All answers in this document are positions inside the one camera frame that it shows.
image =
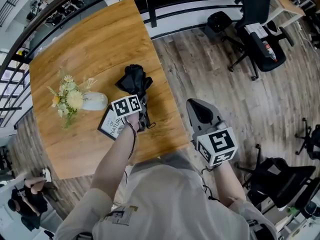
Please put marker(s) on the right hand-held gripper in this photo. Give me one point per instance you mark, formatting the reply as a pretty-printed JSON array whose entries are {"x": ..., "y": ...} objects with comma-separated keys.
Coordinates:
[{"x": 217, "y": 146}]

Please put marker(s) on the black cloth bundle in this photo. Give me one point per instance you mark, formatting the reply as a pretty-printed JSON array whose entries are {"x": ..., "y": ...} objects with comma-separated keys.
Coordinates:
[{"x": 133, "y": 81}]

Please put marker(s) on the black picture frame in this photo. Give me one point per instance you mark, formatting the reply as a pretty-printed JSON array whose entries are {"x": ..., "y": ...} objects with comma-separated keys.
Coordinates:
[{"x": 111, "y": 126}]

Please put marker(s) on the black trash bin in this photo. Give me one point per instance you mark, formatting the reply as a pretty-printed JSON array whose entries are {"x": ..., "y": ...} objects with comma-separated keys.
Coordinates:
[{"x": 218, "y": 22}]

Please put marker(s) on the person's beige shirt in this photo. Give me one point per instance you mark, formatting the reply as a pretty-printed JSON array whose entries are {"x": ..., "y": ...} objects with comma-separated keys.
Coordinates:
[{"x": 162, "y": 204}]

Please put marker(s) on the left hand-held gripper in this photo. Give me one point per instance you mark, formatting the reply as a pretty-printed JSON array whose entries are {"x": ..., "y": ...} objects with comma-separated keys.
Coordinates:
[{"x": 126, "y": 105}]

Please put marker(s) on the person's right forearm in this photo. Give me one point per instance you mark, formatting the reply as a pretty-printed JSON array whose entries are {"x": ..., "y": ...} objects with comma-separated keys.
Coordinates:
[{"x": 228, "y": 184}]

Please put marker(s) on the white paper sheet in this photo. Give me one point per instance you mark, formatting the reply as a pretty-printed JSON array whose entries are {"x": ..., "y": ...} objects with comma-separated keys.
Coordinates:
[{"x": 254, "y": 29}]

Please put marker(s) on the wooden table with white legs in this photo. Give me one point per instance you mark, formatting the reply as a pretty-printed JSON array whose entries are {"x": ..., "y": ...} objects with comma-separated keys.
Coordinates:
[{"x": 95, "y": 41}]

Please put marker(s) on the black office chair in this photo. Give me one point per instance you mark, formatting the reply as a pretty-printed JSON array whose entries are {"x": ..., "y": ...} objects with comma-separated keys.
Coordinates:
[
  {"x": 282, "y": 181},
  {"x": 311, "y": 139},
  {"x": 257, "y": 6}
]

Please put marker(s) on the plastic bottle with red label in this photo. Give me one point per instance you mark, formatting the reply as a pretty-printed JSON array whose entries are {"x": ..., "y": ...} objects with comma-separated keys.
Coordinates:
[{"x": 269, "y": 51}]

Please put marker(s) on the small wooden desk, white legs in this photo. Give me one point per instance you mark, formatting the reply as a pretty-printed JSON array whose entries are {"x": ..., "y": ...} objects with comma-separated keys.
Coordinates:
[{"x": 285, "y": 1}]

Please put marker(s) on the white ceramic vase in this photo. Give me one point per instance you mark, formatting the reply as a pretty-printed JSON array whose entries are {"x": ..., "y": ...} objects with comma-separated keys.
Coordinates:
[{"x": 96, "y": 102}]

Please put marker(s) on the person's left forearm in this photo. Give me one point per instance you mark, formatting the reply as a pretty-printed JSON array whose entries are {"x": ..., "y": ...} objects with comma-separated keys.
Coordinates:
[{"x": 112, "y": 159}]

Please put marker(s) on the yellow and white flower bouquet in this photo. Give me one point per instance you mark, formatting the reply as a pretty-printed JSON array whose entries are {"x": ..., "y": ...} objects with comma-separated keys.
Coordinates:
[{"x": 71, "y": 97}]

